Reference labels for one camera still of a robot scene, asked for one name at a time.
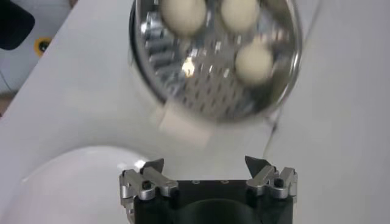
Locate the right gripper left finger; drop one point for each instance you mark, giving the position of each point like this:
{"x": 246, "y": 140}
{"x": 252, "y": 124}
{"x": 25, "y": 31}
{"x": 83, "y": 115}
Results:
{"x": 152, "y": 179}

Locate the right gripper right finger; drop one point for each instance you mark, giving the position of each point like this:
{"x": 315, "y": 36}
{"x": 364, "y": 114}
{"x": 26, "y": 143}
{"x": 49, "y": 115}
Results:
{"x": 262, "y": 179}

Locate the white steamed baozi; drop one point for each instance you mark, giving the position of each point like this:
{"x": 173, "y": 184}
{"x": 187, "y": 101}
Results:
{"x": 182, "y": 15}
{"x": 239, "y": 13}
{"x": 254, "y": 64}

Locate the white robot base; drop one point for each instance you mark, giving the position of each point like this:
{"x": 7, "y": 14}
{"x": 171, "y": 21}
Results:
{"x": 18, "y": 70}

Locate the perforated steel steamer basket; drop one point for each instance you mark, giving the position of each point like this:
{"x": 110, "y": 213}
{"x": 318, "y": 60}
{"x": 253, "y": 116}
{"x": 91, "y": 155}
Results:
{"x": 213, "y": 100}

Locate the white round plate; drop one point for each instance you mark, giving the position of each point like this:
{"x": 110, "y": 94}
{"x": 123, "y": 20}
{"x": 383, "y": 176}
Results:
{"x": 61, "y": 188}

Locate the yellow ringed button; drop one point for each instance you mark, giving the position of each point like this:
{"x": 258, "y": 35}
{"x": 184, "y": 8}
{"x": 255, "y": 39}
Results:
{"x": 42, "y": 46}

